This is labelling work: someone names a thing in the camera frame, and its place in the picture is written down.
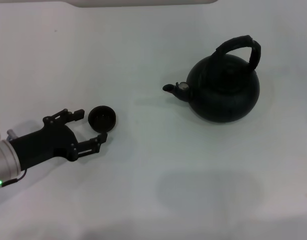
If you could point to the small dark teacup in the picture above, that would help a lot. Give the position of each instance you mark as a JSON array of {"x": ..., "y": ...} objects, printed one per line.
[{"x": 102, "y": 119}]

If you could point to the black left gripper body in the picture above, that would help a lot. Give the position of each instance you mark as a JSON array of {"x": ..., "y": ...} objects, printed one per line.
[{"x": 48, "y": 142}]

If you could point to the black round teapot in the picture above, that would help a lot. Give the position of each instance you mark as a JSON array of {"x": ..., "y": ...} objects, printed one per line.
[{"x": 223, "y": 95}]

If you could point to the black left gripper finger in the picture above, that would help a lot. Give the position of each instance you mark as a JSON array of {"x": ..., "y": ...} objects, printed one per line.
[
  {"x": 92, "y": 145},
  {"x": 61, "y": 115}
]

